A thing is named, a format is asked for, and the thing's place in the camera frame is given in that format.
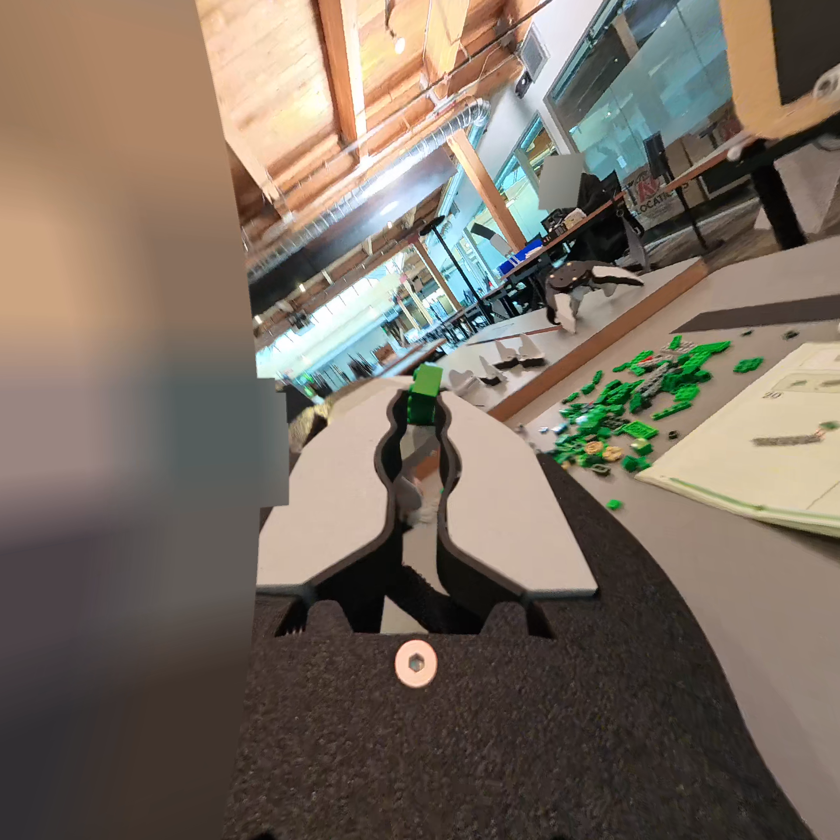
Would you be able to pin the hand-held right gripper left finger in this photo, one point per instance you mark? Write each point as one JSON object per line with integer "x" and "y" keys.
{"x": 328, "y": 499}

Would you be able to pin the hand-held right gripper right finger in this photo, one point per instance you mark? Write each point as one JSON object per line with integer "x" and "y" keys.
{"x": 512, "y": 518}

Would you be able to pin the green brick assembly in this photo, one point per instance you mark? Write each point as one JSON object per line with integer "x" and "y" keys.
{"x": 426, "y": 390}

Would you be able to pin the raised wooden desk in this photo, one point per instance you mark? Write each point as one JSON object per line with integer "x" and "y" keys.
{"x": 807, "y": 52}

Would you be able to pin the pale plastic part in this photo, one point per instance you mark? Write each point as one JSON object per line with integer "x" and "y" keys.
{"x": 476, "y": 380}
{"x": 518, "y": 351}

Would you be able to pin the pile of green bricks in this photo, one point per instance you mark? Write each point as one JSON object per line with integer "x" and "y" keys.
{"x": 630, "y": 407}

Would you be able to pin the grey table with wooden edge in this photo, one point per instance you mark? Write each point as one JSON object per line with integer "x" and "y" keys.
{"x": 590, "y": 321}

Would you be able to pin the black and white device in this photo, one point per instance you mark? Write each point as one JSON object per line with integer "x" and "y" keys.
{"x": 577, "y": 289}

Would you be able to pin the open instruction booklet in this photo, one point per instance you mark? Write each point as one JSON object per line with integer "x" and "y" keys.
{"x": 754, "y": 446}

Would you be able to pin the blue box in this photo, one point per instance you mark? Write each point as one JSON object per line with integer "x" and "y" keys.
{"x": 518, "y": 257}

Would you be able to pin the long wooden table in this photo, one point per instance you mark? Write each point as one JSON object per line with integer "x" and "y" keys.
{"x": 656, "y": 190}

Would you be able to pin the silver ventilation duct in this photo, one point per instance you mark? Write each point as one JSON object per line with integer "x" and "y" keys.
{"x": 407, "y": 164}

